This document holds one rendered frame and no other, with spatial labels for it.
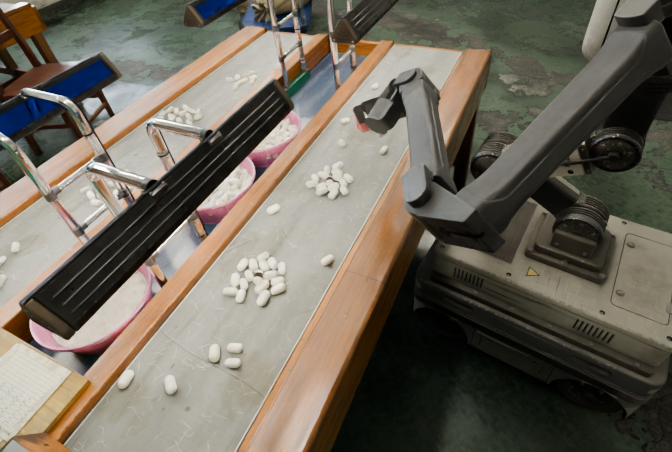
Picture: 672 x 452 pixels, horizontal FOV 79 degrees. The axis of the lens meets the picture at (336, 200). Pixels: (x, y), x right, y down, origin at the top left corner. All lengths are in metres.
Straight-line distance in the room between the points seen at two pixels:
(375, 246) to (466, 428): 0.83
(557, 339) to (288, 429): 0.89
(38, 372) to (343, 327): 0.61
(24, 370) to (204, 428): 0.40
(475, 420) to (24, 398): 1.28
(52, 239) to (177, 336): 0.54
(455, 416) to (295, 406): 0.90
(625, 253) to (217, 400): 1.22
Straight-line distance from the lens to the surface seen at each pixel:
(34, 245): 1.40
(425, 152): 0.69
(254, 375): 0.89
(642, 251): 1.56
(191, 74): 1.94
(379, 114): 0.92
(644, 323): 1.40
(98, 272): 0.69
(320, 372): 0.84
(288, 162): 1.26
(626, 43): 0.64
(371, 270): 0.95
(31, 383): 1.05
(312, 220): 1.10
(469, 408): 1.65
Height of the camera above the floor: 1.53
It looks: 43 degrees down
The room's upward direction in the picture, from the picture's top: 7 degrees counter-clockwise
